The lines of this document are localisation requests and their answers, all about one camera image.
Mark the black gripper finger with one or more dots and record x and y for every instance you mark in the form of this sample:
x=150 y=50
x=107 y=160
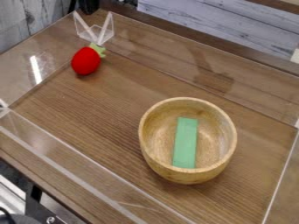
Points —
x=88 y=6

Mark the red plush strawberry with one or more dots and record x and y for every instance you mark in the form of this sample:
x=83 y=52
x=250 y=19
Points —
x=87 y=59

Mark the wooden oval bowl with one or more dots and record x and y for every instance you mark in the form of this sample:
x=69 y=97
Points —
x=216 y=139

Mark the green rectangular block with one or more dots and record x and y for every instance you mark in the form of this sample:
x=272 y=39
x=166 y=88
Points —
x=184 y=143

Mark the clear acrylic tray wall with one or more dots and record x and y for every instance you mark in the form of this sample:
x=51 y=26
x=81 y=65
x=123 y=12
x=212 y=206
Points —
x=68 y=127

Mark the black metal table frame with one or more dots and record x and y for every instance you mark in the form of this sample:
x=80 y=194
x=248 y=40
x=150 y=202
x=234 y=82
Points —
x=27 y=202

